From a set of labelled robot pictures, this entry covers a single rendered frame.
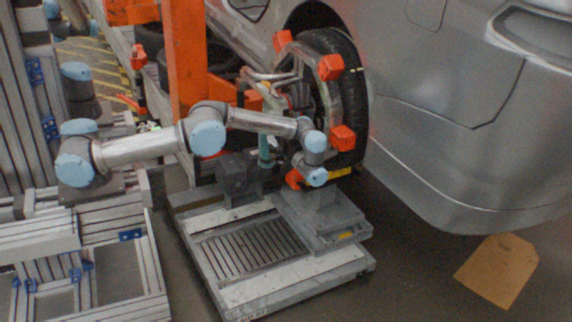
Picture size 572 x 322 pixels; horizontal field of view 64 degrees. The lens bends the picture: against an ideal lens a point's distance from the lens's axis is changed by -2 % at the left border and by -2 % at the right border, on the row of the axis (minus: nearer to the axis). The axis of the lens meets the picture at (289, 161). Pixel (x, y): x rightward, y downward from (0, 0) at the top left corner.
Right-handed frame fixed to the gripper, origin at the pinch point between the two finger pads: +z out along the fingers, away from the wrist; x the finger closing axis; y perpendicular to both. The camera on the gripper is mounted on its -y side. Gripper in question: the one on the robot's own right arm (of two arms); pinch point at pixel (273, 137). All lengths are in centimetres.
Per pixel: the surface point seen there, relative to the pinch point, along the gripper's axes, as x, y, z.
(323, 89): -20.0, 20.1, -3.3
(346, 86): -28.2, 21.9, -8.1
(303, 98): -10.8, 17.7, -3.4
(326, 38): -29.9, 34.9, 11.7
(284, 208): -24, -66, 25
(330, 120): -20.2, 9.2, -10.7
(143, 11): -14, -21, 252
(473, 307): -81, -82, -67
